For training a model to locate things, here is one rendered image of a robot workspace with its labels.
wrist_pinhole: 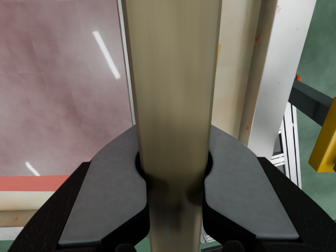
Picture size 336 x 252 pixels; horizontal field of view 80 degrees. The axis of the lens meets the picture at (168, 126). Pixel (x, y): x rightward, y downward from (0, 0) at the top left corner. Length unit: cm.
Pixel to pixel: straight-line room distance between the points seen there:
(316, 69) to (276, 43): 130
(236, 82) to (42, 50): 24
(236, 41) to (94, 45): 17
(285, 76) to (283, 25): 5
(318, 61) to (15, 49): 145
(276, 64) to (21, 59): 30
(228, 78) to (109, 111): 16
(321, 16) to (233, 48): 121
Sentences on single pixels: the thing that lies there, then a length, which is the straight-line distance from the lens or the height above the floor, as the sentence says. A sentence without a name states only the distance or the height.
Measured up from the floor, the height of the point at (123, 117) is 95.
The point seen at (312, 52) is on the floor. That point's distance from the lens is 149.
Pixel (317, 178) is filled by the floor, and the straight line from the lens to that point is 210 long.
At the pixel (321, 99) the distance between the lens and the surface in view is 51.
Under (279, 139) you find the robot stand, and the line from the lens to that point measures 138.
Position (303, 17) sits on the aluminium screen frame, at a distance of 26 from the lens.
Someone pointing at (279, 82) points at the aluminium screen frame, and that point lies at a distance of 26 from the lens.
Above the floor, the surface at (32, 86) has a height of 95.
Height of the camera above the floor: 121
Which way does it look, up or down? 60 degrees down
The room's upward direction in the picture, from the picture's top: 179 degrees clockwise
